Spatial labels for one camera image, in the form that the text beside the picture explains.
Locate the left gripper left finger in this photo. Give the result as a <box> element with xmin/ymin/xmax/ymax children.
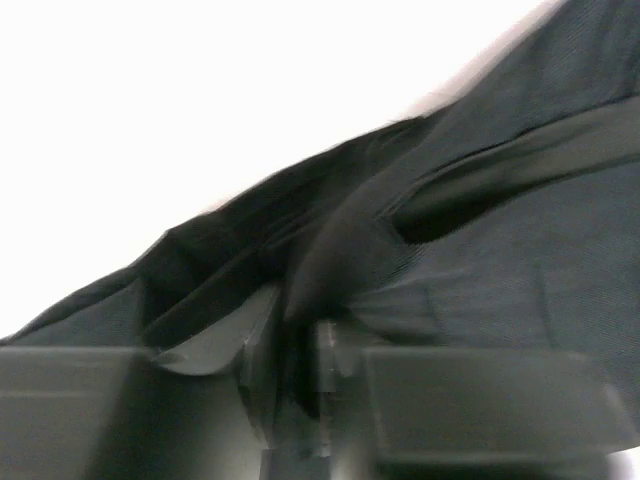
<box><xmin>1</xmin><ymin>285</ymin><xmax>281</xmax><ymax>479</ymax></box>

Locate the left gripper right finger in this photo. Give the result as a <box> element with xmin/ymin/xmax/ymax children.
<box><xmin>316</xmin><ymin>321</ymin><xmax>635</xmax><ymax>479</ymax></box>

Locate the black skirt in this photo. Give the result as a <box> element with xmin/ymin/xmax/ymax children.
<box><xmin>0</xmin><ymin>0</ymin><xmax>640</xmax><ymax>416</ymax></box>

